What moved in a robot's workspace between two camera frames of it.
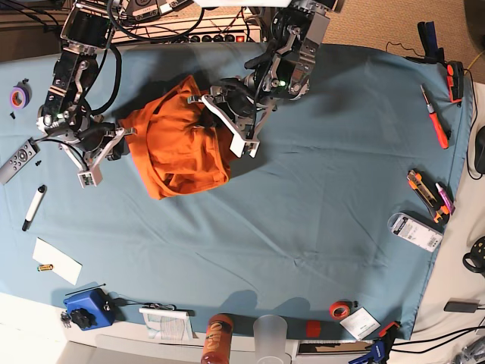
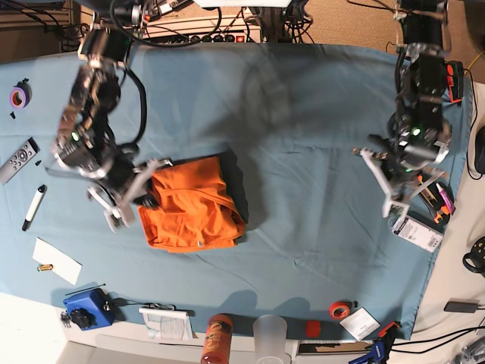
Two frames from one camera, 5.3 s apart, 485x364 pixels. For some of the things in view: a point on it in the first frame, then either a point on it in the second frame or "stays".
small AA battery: [45, 267] stays
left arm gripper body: [242, 114] -> [401, 183]
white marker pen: [36, 202] stays
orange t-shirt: [179, 146] -> [196, 208]
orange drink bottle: [218, 339] stays
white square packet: [361, 324] stays
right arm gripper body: [89, 145] -> [121, 183]
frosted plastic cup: [270, 340] stays
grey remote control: [29, 149] stays
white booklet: [167, 324] stays
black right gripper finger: [122, 148] -> [151, 199]
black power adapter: [461, 306] stays
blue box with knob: [93, 309] stays
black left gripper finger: [208, 118] -> [378, 139]
